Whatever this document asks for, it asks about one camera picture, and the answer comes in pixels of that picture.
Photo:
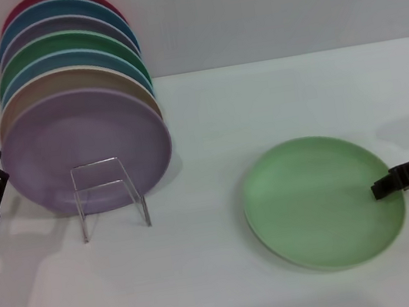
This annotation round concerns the crimson red plate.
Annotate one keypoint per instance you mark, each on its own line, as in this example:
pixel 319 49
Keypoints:
pixel 16 10

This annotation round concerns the light green plate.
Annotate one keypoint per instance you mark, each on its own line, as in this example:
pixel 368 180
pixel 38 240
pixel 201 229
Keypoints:
pixel 313 202

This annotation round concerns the lilac purple plate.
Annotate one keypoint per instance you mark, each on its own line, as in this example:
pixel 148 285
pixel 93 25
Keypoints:
pixel 84 133

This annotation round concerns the grey purple plate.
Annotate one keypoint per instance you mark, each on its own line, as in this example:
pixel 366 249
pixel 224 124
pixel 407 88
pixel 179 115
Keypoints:
pixel 63 24

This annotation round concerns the light blue plate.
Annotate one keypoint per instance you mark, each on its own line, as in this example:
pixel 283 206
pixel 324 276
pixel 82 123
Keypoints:
pixel 69 58

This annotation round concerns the dark green plate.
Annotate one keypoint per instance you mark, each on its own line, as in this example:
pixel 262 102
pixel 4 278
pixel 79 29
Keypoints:
pixel 66 41

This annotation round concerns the teal blue plate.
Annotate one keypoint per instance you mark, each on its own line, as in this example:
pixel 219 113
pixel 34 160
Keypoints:
pixel 60 6

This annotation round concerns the tan beige plate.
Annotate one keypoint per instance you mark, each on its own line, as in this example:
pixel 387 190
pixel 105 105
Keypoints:
pixel 72 79

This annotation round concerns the clear acrylic plate rack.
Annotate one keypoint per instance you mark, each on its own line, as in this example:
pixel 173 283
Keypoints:
pixel 145 209

